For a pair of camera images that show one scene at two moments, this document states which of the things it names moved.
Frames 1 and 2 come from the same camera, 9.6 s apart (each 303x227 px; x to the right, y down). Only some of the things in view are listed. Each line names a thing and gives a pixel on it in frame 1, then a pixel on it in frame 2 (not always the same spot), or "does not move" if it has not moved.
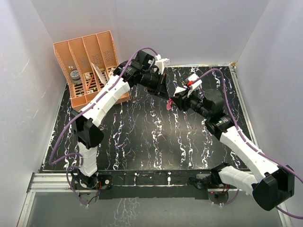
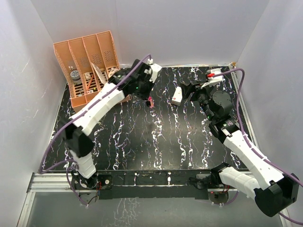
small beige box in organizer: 87,75 does not move
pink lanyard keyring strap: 169,101 → 150,98
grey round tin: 75,74 does not move
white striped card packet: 100,74 does not move
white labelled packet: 111,73 does not move
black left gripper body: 151,81 → 144,89
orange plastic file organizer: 87,62 does not move
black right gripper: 182,100 → 188,89
